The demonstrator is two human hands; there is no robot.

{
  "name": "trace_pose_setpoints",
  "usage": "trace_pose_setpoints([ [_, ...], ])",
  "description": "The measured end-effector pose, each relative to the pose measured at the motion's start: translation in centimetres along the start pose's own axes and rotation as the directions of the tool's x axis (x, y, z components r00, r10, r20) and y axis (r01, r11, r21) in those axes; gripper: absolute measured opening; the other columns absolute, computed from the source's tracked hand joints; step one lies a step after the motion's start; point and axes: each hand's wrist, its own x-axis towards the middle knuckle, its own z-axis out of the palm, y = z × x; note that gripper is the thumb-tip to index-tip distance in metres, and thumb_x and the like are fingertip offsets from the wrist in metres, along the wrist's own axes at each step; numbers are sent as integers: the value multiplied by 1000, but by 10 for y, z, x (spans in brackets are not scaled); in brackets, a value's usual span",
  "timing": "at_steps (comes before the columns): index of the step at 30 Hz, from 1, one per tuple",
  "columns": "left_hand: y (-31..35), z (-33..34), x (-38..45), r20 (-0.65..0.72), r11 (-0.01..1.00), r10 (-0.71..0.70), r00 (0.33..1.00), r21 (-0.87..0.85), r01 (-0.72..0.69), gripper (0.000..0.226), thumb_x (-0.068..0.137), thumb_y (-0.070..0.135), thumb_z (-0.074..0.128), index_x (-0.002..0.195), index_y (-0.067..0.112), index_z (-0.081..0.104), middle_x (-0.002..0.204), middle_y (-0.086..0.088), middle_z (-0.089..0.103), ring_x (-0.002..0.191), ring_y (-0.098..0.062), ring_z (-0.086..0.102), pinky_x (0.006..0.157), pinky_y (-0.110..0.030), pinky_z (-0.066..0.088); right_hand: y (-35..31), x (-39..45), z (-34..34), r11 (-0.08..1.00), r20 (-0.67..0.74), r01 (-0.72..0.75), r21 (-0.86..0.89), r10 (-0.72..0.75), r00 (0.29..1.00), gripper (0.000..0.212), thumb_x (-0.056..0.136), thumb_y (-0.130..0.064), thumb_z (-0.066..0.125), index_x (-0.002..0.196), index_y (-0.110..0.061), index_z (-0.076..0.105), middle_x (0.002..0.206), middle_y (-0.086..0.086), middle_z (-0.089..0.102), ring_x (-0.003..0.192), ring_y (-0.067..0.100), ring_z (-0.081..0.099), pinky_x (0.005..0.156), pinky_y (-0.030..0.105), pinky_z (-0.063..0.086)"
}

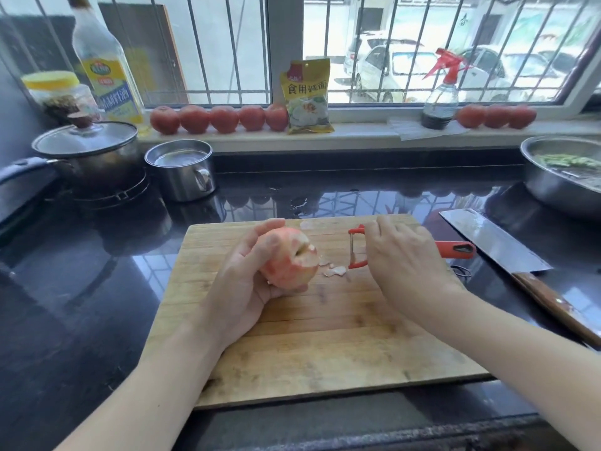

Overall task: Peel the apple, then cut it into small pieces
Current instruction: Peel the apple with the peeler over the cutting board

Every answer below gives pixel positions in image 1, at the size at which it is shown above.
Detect person's right hand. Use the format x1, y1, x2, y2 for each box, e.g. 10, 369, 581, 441
364, 215, 463, 311

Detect person's left hand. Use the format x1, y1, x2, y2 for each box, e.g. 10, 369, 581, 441
188, 219, 311, 354

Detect partly peeled pink apple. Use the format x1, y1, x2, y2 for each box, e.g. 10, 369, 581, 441
259, 227, 321, 291

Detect red handled peeler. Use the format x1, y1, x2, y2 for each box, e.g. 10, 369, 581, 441
348, 224, 478, 269

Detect person's left forearm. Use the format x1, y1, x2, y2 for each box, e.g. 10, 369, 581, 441
55, 324, 226, 451

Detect person's right forearm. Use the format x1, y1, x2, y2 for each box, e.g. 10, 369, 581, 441
413, 287, 601, 451

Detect apple peel pieces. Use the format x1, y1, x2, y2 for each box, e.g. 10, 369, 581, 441
319, 261, 351, 279

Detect small steel mug with water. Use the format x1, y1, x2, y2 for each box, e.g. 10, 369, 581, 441
144, 139, 218, 203

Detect white folded paper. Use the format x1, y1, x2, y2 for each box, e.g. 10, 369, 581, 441
387, 116, 471, 142

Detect wooden cutting board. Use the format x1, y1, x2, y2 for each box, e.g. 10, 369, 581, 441
141, 214, 492, 410

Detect yellow powder packet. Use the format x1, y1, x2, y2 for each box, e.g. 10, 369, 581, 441
280, 58, 336, 135

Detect spray bottle with red nozzle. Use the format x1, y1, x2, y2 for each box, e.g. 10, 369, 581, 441
421, 48, 473, 131

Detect black stove grate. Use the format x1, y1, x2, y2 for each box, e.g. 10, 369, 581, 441
69, 173, 152, 213

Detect white parked car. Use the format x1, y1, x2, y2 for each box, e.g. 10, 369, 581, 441
458, 44, 566, 103
354, 44, 454, 104
344, 34, 424, 76

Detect large steel bowl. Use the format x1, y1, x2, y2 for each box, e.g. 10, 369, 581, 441
520, 135, 601, 219

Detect metal window grille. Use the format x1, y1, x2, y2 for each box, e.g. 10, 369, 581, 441
0, 0, 601, 107

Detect green vegetables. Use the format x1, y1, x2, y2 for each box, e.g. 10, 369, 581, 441
535, 153, 601, 171

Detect glass pot lid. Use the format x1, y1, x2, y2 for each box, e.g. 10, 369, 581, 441
31, 112, 139, 159

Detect brown wooden board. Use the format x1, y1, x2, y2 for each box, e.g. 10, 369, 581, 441
98, 2, 189, 107

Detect clear bottle with yellow label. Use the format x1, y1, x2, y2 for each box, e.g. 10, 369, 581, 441
66, 0, 146, 133

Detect plastic jar with yellow lid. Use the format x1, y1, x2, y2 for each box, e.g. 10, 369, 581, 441
21, 71, 98, 126

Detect cleaver with wooden handle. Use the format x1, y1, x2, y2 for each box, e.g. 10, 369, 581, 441
439, 208, 601, 349

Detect steel pot with black handle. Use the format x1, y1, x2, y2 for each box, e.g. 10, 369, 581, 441
0, 144, 144, 194

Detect white window frame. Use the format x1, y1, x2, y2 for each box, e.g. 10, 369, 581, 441
0, 0, 601, 123

